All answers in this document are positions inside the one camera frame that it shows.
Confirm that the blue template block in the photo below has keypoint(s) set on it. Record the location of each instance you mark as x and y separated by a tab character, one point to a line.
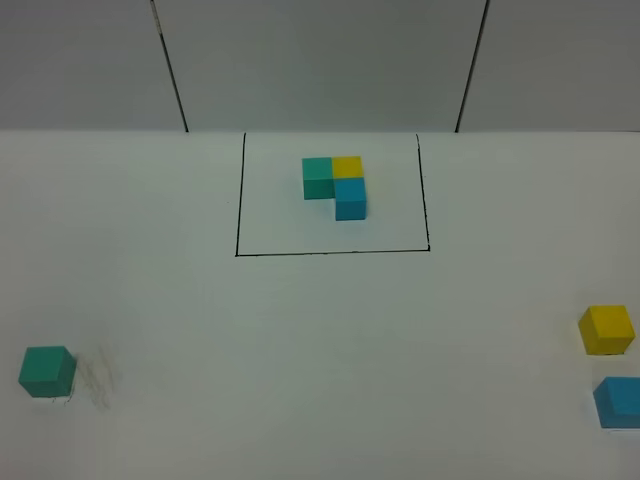
350	199

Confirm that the green template block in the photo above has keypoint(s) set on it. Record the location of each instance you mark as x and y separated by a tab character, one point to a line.
318	179

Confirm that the yellow template block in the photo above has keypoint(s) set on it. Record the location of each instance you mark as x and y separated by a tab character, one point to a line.
347	167

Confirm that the loose yellow block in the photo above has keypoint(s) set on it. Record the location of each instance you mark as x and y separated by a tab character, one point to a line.
606	330

